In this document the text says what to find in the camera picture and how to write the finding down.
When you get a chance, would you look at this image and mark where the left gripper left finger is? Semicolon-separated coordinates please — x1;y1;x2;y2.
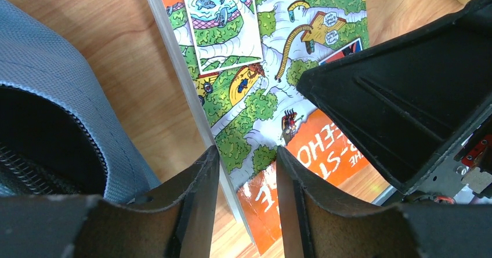
1;146;220;257

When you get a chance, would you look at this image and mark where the orange treehouse book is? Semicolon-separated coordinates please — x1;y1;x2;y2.
148;0;394;255

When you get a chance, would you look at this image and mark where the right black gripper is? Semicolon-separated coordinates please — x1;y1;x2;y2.
296;0;491;206

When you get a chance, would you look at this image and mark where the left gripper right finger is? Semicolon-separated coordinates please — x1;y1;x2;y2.
276;146;491;257

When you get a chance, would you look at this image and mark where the blue-grey backpack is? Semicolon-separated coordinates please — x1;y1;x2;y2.
1;0;160;203

